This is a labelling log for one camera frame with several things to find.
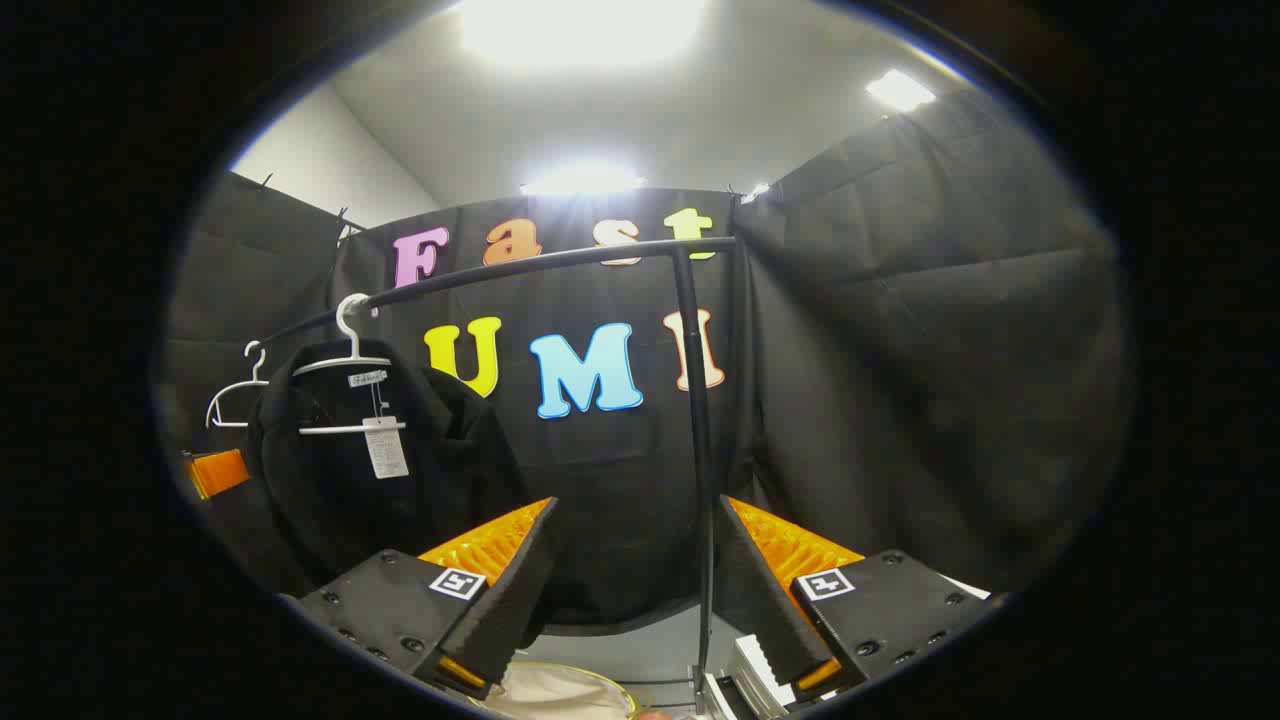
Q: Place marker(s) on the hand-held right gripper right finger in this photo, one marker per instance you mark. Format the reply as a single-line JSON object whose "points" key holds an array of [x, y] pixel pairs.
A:
{"points": [[755, 600]]}

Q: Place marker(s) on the black knit sweater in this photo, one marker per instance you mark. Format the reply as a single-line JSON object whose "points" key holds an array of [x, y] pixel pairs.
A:
{"points": [[330, 500]]}

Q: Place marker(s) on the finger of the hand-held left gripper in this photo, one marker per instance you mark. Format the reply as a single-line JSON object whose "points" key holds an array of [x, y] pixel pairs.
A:
{"points": [[215, 472]]}

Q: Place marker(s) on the black backdrop cloth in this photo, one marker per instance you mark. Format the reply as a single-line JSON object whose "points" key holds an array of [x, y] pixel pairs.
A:
{"points": [[900, 350]]}

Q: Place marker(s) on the white plastic hanger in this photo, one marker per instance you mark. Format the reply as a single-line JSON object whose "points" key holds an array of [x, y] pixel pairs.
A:
{"points": [[257, 368], [350, 345]]}

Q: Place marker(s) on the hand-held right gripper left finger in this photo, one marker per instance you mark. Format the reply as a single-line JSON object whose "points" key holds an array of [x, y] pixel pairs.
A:
{"points": [[515, 600]]}

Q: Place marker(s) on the black metal clothes rack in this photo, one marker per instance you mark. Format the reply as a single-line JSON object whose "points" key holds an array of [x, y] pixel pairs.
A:
{"points": [[693, 400]]}

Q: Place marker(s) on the ceiling light panel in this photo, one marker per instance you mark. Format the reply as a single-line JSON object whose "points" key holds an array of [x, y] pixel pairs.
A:
{"points": [[580, 25], [580, 182], [900, 90]]}

